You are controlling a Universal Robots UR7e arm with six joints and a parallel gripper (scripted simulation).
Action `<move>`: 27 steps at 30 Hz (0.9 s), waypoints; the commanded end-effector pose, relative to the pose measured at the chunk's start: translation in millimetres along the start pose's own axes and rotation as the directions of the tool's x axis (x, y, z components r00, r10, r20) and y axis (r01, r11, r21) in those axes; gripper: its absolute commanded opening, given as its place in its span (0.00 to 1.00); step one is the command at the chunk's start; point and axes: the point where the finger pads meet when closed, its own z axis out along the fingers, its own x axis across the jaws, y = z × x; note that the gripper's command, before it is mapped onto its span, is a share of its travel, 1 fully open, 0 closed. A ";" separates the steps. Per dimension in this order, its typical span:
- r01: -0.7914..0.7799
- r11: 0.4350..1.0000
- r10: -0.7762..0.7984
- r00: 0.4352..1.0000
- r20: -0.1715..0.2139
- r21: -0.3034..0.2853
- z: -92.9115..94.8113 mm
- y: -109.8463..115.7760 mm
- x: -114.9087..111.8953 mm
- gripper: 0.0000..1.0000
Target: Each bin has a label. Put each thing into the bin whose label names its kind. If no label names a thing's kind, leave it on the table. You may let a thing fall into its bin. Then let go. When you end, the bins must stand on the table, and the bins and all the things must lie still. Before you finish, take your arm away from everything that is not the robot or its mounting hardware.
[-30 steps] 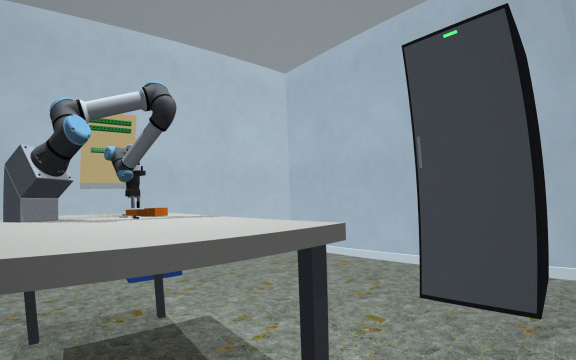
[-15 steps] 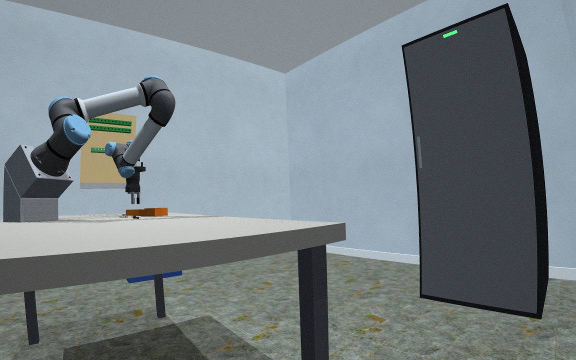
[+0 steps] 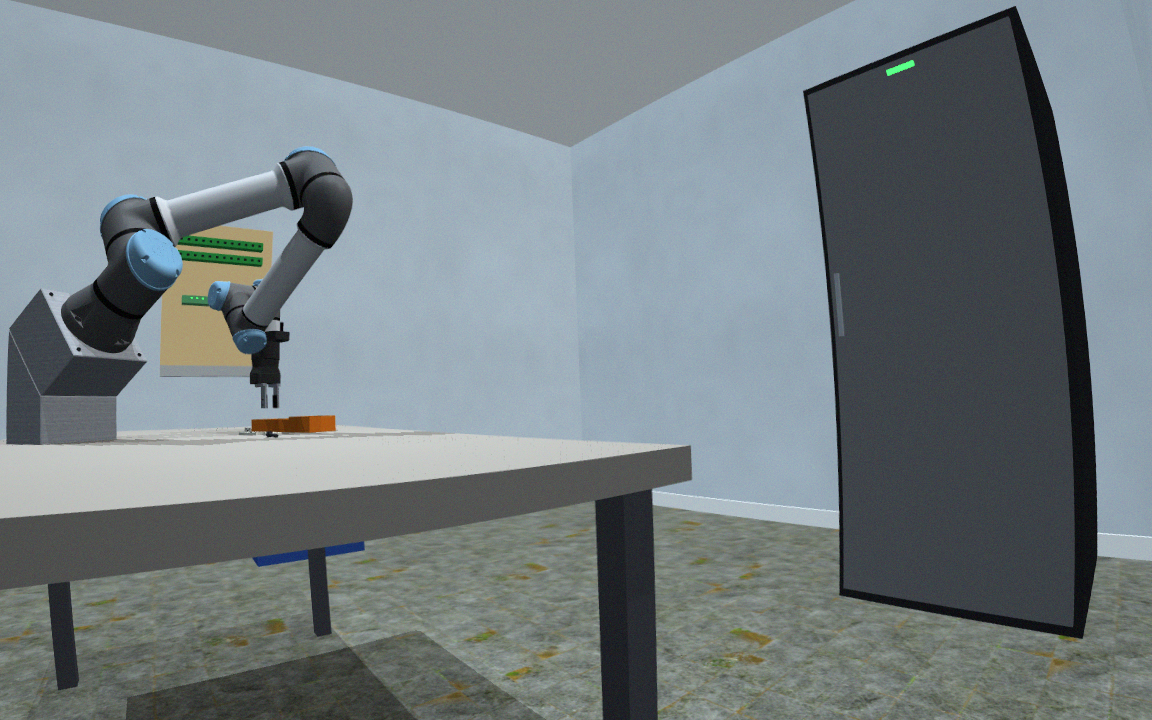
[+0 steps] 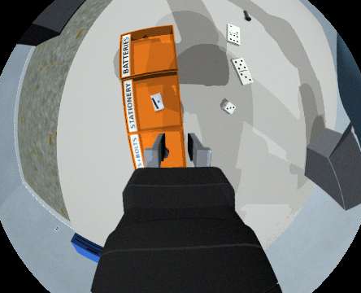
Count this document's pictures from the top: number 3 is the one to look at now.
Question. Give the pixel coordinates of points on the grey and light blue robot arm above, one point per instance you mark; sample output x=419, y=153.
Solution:
x=106, y=314

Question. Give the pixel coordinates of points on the orange rack of labelled bins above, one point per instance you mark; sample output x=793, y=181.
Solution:
x=303, y=424

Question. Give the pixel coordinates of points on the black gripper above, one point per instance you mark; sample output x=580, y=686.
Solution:
x=265, y=363

